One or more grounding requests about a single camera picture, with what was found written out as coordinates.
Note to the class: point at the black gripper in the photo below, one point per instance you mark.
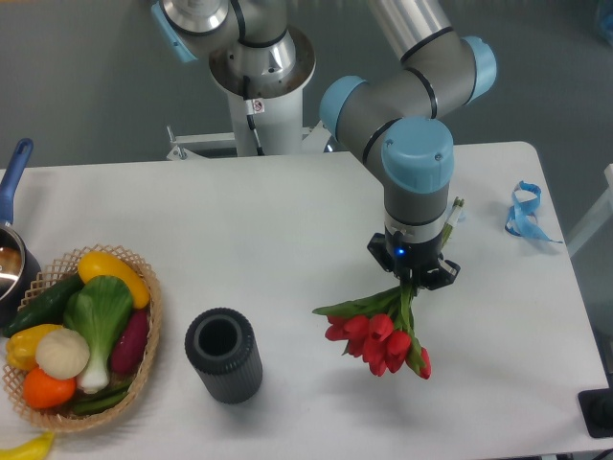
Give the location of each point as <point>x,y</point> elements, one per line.
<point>421,264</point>

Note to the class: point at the red tulip bouquet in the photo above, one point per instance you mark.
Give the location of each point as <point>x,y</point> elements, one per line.
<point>380,330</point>

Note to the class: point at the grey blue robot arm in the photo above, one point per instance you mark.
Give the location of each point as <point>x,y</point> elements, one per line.
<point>393,128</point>

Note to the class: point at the dark grey ribbed vase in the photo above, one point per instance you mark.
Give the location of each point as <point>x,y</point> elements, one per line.
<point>221,346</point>

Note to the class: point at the blue ribbon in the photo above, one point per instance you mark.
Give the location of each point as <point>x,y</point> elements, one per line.
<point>521,220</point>

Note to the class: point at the black device at edge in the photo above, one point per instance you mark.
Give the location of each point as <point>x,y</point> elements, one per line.
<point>596,409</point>

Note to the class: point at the purple sweet potato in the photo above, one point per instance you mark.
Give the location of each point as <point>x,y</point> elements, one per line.
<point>129,350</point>

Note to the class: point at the green bok choy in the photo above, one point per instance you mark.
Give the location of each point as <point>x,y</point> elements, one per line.
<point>99,314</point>

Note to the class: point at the green bean pods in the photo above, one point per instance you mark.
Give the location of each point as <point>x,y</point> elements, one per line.
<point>101,401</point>

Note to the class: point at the woven wicker basket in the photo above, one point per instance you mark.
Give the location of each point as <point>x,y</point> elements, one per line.
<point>64,419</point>

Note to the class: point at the white garlic bulb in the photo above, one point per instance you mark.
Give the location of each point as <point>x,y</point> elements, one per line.
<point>62,354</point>

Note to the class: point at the green cucumber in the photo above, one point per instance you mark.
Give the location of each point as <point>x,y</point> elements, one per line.
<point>47,307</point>

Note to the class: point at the orange fruit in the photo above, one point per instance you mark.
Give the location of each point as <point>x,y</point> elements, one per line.
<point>41,391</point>

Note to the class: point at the yellow bell pepper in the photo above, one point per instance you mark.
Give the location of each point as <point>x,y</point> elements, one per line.
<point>22,346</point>

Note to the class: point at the yellow banana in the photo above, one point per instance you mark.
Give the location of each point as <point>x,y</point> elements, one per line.
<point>35,449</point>

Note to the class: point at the white frame at right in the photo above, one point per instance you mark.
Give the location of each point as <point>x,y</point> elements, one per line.
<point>595,218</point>

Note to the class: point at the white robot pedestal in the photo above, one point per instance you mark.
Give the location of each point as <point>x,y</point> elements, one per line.
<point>264,89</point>

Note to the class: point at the blue handled saucepan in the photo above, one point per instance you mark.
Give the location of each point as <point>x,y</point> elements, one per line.
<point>19,267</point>

